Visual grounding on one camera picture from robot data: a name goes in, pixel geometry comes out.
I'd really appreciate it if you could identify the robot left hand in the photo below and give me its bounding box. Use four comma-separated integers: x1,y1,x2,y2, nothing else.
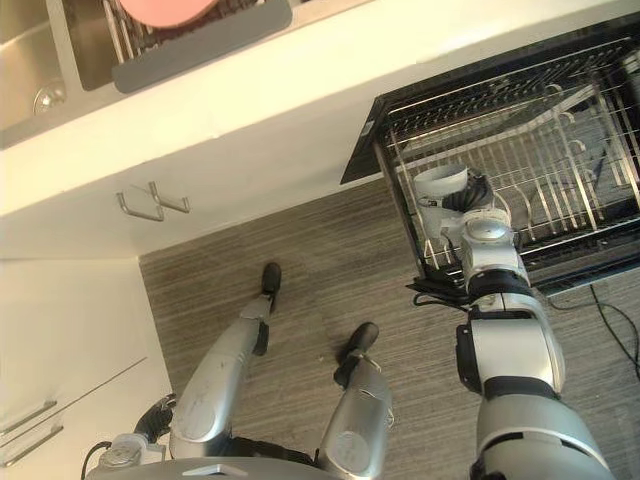
132,392,178,443

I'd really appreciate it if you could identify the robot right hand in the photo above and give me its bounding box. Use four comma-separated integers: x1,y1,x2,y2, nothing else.
418,172,497,212

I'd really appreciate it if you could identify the white cup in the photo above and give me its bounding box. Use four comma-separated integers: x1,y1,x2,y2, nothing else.
411,164,472,239

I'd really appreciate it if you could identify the black dishwasher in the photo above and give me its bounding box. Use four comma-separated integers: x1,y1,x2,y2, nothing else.
339,19,640,300

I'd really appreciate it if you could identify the grey sink drying rack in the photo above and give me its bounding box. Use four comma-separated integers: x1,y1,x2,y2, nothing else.
101,0,294,95

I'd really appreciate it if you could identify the steel sink drain strainer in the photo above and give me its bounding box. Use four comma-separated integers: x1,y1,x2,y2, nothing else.
31,83,69,116

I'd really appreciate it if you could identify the stainless steel double sink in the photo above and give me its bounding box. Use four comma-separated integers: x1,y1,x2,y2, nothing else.
0,0,301,149

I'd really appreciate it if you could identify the robot left leg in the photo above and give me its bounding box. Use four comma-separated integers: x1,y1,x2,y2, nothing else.
168,291,274,459

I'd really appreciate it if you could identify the robot leg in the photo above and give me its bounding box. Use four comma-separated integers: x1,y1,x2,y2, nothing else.
168,291,274,459
316,349,395,470

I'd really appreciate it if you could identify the silver robot torso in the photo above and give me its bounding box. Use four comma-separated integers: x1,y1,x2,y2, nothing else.
83,441,482,480

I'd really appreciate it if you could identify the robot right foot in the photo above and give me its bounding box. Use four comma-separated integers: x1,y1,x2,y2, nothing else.
339,321,381,367

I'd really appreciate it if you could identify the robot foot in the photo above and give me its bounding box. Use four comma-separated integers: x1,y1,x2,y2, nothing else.
259,261,283,300
339,321,381,367

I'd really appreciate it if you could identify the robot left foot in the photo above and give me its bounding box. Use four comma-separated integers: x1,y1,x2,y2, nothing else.
259,261,283,300

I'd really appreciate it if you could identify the robot right leg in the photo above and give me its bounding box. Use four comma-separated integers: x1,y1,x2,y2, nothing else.
316,349,395,470

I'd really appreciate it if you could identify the pink bowl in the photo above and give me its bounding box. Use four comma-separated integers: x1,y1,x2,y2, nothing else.
115,0,220,29

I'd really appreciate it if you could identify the steel wire dishwasher rack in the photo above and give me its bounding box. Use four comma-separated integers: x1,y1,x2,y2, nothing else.
381,36,640,275

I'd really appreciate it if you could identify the long steel drawer handle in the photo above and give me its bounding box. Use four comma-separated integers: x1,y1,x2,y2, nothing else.
0,399,59,437
0,424,66,465

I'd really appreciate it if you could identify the black dishwasher power cable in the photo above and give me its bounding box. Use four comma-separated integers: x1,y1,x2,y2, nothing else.
588,283,640,367

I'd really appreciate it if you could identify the steel cabinet handle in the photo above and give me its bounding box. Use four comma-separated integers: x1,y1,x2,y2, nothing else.
148,181,192,215
116,191,167,222

